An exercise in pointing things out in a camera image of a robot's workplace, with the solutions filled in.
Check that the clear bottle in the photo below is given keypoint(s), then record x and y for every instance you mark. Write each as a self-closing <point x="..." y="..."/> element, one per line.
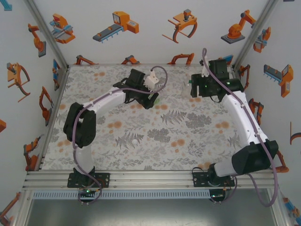
<point x="157" y="100"/>
<point x="185" y="90"/>

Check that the small white bottle cap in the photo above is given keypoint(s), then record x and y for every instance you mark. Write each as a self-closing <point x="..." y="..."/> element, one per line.
<point x="134" y="142"/>

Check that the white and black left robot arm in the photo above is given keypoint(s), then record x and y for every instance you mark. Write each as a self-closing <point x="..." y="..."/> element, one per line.
<point x="103" y="99"/>

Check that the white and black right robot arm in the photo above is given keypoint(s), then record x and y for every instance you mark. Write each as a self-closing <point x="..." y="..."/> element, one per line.
<point x="242" y="117"/>

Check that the floral patterned table cover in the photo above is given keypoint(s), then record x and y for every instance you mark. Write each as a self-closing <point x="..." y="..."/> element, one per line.
<point x="188" y="146"/>

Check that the small circuit board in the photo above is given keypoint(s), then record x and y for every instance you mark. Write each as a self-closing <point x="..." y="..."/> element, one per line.
<point x="217" y="196"/>
<point x="88" y="191"/>

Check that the aluminium frame post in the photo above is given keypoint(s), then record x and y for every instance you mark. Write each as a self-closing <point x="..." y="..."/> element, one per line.
<point x="254" y="35"/>
<point x="47" y="35"/>

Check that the aluminium frame rail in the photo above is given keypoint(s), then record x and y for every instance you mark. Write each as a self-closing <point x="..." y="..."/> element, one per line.
<point x="150" y="180"/>

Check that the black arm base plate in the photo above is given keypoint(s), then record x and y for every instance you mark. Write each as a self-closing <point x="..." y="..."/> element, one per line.
<point x="198" y="180"/>
<point x="103" y="180"/>

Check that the aluminium side rail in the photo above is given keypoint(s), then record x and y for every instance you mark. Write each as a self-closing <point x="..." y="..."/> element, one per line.
<point x="53" y="117"/>

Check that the aluminium frame leg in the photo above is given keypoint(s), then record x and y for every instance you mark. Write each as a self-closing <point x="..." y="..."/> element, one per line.
<point x="22" y="207"/>
<point x="281" y="215"/>

